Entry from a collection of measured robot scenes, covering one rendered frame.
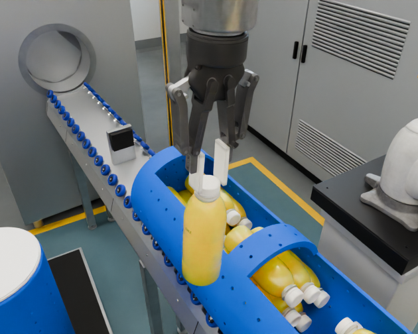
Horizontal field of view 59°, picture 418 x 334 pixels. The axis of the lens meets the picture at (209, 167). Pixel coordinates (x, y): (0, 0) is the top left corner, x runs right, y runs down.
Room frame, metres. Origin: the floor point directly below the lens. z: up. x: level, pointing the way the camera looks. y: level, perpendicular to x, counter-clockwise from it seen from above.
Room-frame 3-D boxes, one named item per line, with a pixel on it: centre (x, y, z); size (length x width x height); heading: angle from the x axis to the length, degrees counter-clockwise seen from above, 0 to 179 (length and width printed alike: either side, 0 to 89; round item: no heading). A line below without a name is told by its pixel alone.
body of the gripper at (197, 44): (0.46, -0.01, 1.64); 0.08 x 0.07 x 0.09; 122
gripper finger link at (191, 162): (0.43, 0.03, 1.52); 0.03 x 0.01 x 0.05; 122
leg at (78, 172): (1.81, 0.79, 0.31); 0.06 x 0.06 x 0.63; 33
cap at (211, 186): (0.45, 0.00, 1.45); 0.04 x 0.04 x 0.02
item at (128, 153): (1.27, 0.35, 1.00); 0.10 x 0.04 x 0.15; 123
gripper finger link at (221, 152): (0.47, -0.02, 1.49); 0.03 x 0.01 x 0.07; 32
